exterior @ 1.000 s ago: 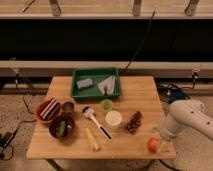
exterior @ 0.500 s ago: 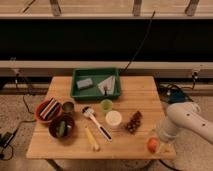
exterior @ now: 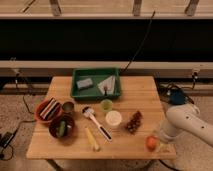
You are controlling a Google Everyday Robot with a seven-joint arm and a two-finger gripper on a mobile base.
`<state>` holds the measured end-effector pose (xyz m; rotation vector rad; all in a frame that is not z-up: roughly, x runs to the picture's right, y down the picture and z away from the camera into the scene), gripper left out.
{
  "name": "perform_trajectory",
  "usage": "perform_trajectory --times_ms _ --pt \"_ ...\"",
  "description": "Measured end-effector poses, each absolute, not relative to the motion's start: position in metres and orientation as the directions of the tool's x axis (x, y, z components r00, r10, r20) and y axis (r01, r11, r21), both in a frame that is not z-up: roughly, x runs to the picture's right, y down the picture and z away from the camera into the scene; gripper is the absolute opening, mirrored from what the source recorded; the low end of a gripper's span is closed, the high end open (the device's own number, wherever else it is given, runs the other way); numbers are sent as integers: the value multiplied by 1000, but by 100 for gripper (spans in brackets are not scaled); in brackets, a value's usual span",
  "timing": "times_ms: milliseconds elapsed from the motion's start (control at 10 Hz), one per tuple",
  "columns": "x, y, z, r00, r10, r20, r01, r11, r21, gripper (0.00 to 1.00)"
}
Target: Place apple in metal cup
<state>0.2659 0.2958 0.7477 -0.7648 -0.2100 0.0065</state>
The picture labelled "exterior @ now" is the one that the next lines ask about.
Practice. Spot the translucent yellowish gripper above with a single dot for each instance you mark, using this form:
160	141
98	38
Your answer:
157	144

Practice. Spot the orange apple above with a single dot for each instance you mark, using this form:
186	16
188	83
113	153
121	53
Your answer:
149	143

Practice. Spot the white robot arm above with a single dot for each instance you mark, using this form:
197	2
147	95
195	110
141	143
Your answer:
183	118

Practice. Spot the white plastic cup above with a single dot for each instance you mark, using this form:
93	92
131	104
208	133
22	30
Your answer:
113	119

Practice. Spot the green plastic cup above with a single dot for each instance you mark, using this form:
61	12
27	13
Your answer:
106	105

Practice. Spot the small metal cup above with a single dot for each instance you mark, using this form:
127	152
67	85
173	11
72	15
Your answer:
68	108

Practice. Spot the brown grape bunch toy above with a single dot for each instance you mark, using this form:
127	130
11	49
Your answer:
134	123

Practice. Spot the blue power device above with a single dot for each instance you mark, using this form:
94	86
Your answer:
177	97

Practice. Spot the yellow banana toy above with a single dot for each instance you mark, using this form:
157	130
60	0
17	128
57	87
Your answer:
94	144

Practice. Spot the white folded cloth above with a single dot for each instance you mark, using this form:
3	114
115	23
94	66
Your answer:
107	86

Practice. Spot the white dish brush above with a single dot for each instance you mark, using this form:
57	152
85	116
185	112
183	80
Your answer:
88	112

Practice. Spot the green plastic tray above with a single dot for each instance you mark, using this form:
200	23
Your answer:
97	75

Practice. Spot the wooden table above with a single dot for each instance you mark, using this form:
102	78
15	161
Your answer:
138	93

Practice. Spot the grey sponge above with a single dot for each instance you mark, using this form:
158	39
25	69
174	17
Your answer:
83	84

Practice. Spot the green cucumber toy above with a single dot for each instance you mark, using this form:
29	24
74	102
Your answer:
61	129

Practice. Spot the dark brown bowl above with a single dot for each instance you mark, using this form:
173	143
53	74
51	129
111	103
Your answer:
70	126

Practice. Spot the striped block in bowl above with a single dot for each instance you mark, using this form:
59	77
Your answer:
49	109

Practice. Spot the orange bowl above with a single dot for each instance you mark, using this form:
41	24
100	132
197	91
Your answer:
37	117

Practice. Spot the black adapter on floor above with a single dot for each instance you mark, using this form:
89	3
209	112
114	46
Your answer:
6	139

